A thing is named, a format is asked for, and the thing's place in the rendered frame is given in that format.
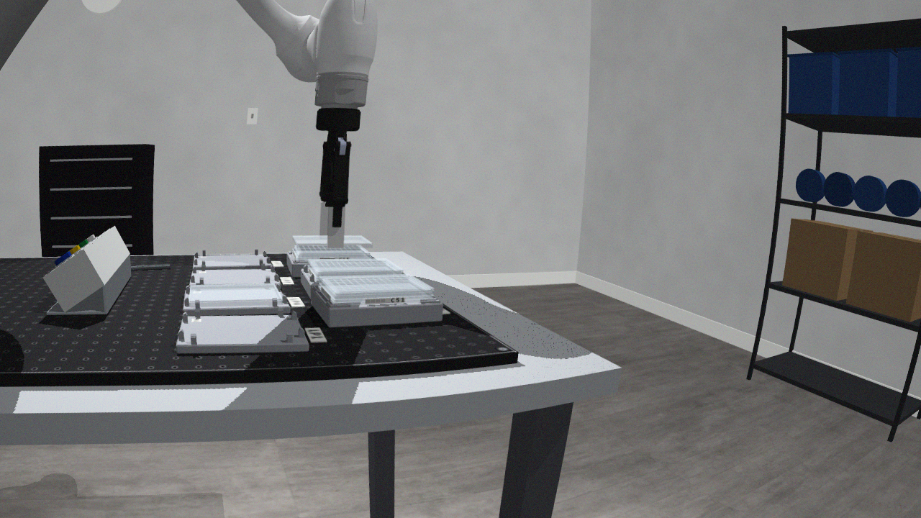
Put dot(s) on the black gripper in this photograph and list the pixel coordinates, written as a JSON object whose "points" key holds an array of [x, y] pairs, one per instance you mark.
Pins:
{"points": [[335, 171]]}

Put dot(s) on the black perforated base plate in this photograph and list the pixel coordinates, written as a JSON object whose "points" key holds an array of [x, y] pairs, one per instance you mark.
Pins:
{"points": [[134, 344]]}

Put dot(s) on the white button panel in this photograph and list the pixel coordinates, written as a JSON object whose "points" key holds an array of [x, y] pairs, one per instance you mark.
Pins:
{"points": [[85, 269]]}

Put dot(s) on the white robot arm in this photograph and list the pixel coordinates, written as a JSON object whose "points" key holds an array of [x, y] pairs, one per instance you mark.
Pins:
{"points": [[337, 52]]}

